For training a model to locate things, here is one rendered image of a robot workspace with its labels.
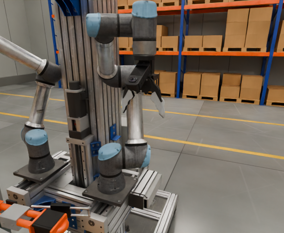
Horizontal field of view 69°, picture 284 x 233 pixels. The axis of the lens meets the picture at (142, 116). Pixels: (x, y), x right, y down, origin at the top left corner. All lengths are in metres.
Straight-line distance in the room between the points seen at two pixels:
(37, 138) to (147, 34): 0.91
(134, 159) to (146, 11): 0.68
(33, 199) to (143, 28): 1.11
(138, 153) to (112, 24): 0.61
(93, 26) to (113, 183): 0.74
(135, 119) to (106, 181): 0.34
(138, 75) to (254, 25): 6.93
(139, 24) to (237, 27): 6.84
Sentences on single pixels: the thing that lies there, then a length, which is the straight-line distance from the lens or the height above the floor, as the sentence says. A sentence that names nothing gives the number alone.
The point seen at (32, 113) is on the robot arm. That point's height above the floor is 1.35.
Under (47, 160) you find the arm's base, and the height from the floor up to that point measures 1.10.
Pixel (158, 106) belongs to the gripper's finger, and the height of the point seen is 1.56.
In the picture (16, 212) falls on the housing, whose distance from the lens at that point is 0.85.
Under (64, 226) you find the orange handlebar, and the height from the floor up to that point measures 1.23.
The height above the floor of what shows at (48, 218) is 1.24.
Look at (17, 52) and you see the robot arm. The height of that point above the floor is 1.72.
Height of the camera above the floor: 1.75
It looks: 18 degrees down
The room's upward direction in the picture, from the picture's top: straight up
